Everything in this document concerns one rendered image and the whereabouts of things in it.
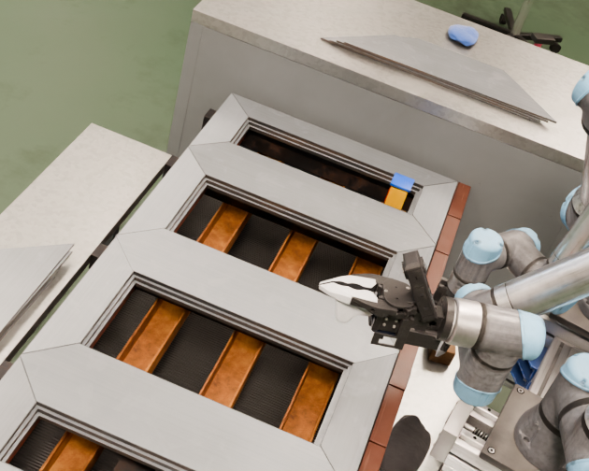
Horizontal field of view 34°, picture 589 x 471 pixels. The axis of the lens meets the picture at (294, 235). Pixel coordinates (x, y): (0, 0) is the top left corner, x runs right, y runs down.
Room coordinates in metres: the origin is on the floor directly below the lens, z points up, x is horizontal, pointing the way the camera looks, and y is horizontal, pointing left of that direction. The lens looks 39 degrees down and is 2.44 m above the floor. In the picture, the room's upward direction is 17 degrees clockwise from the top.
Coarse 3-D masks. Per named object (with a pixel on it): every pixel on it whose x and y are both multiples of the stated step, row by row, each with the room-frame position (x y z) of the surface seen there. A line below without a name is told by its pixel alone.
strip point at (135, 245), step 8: (136, 232) 1.77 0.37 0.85; (144, 232) 1.78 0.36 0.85; (152, 232) 1.79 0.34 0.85; (160, 232) 1.80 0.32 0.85; (120, 240) 1.72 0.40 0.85; (128, 240) 1.73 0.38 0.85; (136, 240) 1.74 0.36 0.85; (144, 240) 1.75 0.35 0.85; (152, 240) 1.76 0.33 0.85; (128, 248) 1.71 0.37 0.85; (136, 248) 1.71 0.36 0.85; (144, 248) 1.72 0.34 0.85; (128, 256) 1.68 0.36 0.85; (136, 256) 1.69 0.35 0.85; (136, 264) 1.66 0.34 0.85
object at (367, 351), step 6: (366, 336) 1.66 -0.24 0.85; (384, 336) 1.68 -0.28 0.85; (366, 342) 1.64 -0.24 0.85; (384, 342) 1.66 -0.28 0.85; (360, 348) 1.62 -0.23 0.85; (366, 348) 1.62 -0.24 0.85; (372, 348) 1.63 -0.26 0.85; (378, 348) 1.63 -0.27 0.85; (384, 348) 1.64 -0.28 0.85; (360, 354) 1.60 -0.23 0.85; (366, 354) 1.60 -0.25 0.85; (372, 354) 1.61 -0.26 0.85; (378, 354) 1.61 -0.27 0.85; (384, 354) 1.62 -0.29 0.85; (360, 360) 1.58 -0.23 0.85
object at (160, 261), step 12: (156, 240) 1.76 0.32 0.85; (168, 240) 1.77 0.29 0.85; (180, 240) 1.79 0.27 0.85; (192, 240) 1.80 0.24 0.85; (156, 252) 1.72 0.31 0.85; (168, 252) 1.73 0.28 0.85; (180, 252) 1.75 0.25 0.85; (144, 264) 1.67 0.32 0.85; (156, 264) 1.68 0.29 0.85; (168, 264) 1.69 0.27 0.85; (156, 276) 1.64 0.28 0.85; (168, 276) 1.65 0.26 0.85
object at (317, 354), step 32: (256, 128) 2.39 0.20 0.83; (352, 160) 2.37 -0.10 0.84; (224, 192) 2.05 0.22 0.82; (416, 192) 2.33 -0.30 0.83; (320, 224) 2.03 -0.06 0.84; (384, 256) 2.00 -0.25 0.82; (128, 288) 1.60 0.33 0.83; (160, 288) 1.62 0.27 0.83; (224, 320) 1.59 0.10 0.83; (320, 352) 1.57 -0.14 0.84; (32, 416) 1.16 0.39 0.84; (64, 416) 1.19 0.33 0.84; (128, 448) 1.16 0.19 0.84
